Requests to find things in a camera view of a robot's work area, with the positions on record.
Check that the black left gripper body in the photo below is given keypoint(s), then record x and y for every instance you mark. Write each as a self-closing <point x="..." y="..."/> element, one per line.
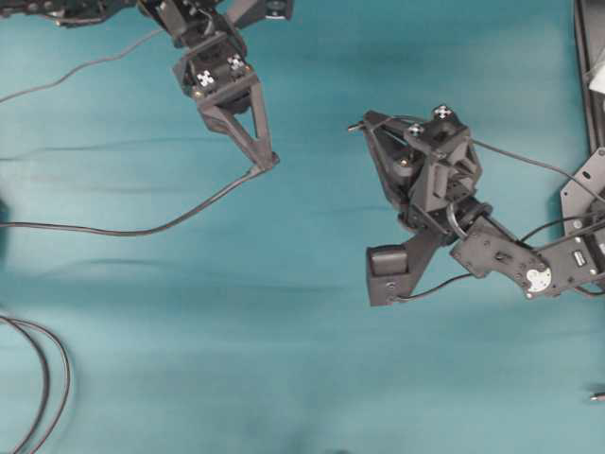
<point x="215" y="73"/>

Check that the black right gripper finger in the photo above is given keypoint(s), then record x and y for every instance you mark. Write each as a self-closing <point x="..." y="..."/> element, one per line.
<point x="395" y="139"/>
<point x="394" y="178"/>

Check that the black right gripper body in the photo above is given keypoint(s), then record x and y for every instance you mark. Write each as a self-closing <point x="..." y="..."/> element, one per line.
<point x="443" y="186"/>

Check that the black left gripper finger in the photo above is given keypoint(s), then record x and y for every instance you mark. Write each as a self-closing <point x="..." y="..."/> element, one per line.
<point x="222" y="121"/>
<point x="262" y="152"/>

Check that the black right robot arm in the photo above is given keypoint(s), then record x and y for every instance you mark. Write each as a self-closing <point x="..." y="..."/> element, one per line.
<point x="568" y="263"/>

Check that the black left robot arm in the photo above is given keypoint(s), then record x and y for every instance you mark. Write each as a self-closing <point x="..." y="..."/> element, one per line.
<point x="185" y="22"/>

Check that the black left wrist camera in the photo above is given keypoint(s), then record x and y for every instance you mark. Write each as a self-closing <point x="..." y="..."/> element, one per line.
<point x="243" y="13"/>

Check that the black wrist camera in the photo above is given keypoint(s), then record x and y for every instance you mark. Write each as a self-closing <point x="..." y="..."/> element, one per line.
<point x="394" y="271"/>
<point x="243" y="13"/>

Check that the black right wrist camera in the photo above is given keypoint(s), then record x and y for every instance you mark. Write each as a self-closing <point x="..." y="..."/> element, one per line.
<point x="394" y="271"/>

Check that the black aluminium frame rail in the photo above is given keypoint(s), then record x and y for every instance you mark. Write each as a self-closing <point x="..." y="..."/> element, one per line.
<point x="589" y="35"/>

